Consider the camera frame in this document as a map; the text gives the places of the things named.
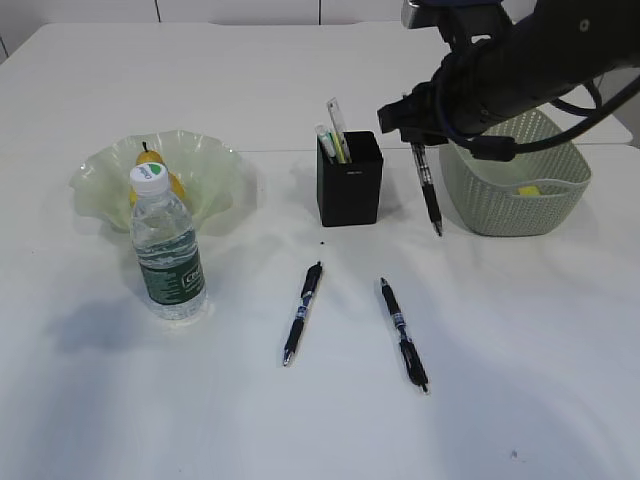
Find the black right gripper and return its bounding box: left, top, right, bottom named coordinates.
left=377, top=34, right=550, bottom=146

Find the black pen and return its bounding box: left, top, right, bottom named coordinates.
left=282, top=261, right=323, bottom=366
left=411, top=143, right=443, bottom=237
left=380, top=277, right=430, bottom=394

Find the clear plastic ruler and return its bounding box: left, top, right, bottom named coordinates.
left=327, top=98, right=351, bottom=163

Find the yellow utility knife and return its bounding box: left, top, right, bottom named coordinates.
left=332, top=132, right=347, bottom=164

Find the green utility knife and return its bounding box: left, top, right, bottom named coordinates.
left=315, top=124, right=337, bottom=163

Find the yellow waste paper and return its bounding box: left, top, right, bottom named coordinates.
left=517, top=185, right=541, bottom=196

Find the yellow pear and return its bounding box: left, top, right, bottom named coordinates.
left=129, top=141, right=186, bottom=207

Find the clear plastic water bottle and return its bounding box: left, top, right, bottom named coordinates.
left=130, top=162, right=206, bottom=321

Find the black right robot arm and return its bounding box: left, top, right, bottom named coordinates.
left=378, top=1, right=639, bottom=141

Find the black square pen holder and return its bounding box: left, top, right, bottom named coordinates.
left=316, top=131, right=384, bottom=227

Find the green plastic woven basket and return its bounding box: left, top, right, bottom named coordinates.
left=438, top=110, right=593, bottom=238

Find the green wavy glass plate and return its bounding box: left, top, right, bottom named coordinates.
left=70, top=130, right=243, bottom=231

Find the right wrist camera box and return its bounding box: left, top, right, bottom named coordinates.
left=401, top=0, right=513, bottom=50

